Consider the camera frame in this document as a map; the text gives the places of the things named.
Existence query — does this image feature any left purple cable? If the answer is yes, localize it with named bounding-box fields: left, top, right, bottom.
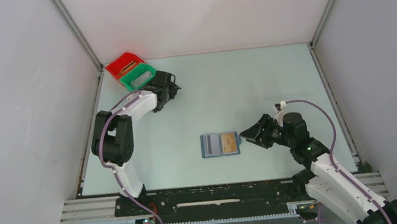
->
left=93, top=89, right=164, bottom=224

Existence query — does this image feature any white card in green bin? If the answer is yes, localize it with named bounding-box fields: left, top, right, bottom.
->
left=130, top=71, right=153, bottom=89

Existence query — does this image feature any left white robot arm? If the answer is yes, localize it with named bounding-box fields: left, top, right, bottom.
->
left=91, top=70, right=181, bottom=215

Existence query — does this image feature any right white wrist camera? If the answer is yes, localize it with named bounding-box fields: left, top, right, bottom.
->
left=273, top=101, right=287, bottom=120

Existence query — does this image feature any purple cable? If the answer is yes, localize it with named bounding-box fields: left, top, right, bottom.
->
left=93, top=89, right=164, bottom=224
left=281, top=91, right=394, bottom=224

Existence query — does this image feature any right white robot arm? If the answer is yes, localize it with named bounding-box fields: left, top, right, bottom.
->
left=240, top=112, right=397, bottom=224

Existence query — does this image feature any blue card holder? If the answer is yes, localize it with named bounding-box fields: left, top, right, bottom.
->
left=200, top=132, right=242, bottom=158

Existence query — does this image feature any orange credit card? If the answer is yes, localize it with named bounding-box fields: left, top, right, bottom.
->
left=220, top=132, right=238, bottom=154

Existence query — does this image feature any orange card in red bin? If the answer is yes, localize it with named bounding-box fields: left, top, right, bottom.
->
left=119, top=61, right=138, bottom=75

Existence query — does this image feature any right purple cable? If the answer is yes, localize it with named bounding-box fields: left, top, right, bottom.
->
left=281, top=91, right=394, bottom=224

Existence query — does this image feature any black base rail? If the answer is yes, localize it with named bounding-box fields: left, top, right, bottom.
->
left=61, top=167, right=391, bottom=224

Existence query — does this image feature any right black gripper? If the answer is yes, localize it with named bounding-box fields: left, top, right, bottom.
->
left=237, top=110, right=295, bottom=153

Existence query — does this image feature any white striped credit card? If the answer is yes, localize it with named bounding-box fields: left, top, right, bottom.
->
left=203, top=134, right=221, bottom=157

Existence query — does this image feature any green plastic bin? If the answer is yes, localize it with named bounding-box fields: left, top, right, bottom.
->
left=119, top=63, right=156, bottom=92

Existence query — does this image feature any black plastic bin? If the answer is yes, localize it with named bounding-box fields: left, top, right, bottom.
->
left=149, top=73, right=181, bottom=113

